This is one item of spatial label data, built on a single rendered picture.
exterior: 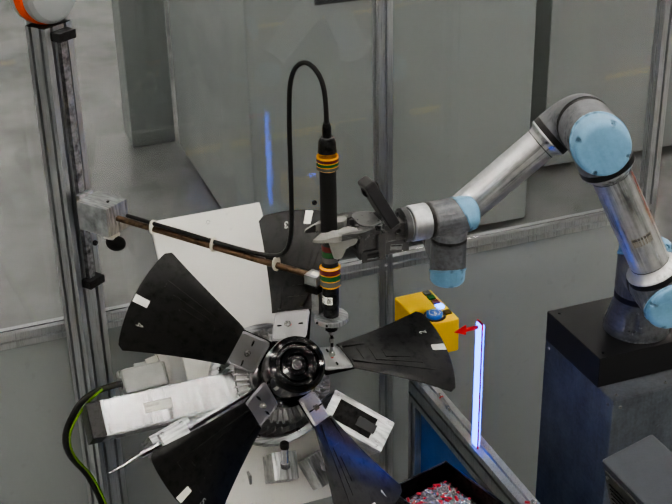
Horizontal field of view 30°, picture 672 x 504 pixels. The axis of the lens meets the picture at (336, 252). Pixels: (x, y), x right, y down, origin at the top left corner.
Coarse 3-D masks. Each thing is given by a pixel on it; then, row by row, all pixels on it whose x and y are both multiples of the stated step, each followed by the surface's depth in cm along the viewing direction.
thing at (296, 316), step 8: (280, 312) 265; (288, 312) 264; (296, 312) 262; (304, 312) 261; (280, 320) 264; (288, 320) 263; (296, 320) 262; (304, 320) 260; (280, 328) 263; (288, 328) 262; (296, 328) 261; (304, 328) 260; (272, 336) 263; (280, 336) 262; (288, 336) 261; (304, 336) 259
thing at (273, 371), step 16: (272, 352) 253; (288, 352) 254; (304, 352) 255; (320, 352) 255; (272, 368) 252; (288, 368) 254; (304, 368) 255; (320, 368) 255; (256, 384) 261; (272, 384) 254; (288, 384) 252; (304, 384) 254; (288, 400) 262
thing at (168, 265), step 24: (168, 264) 253; (144, 288) 253; (168, 288) 253; (192, 288) 253; (144, 312) 254; (168, 312) 254; (192, 312) 254; (216, 312) 254; (120, 336) 256; (144, 336) 256; (168, 336) 256; (192, 336) 256; (216, 336) 256; (216, 360) 259
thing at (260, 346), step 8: (240, 336) 256; (248, 336) 256; (256, 336) 256; (240, 344) 257; (248, 344) 257; (256, 344) 257; (264, 344) 257; (232, 352) 259; (240, 352) 258; (256, 352) 258; (264, 352) 258; (232, 360) 260; (240, 360) 260; (248, 360) 259; (256, 360) 259; (240, 368) 261; (248, 368) 260; (256, 368) 260
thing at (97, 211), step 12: (84, 192) 286; (96, 192) 287; (84, 204) 282; (96, 204) 282; (108, 204) 281; (120, 204) 283; (84, 216) 284; (96, 216) 281; (108, 216) 280; (84, 228) 285; (96, 228) 283; (108, 228) 281; (120, 228) 285
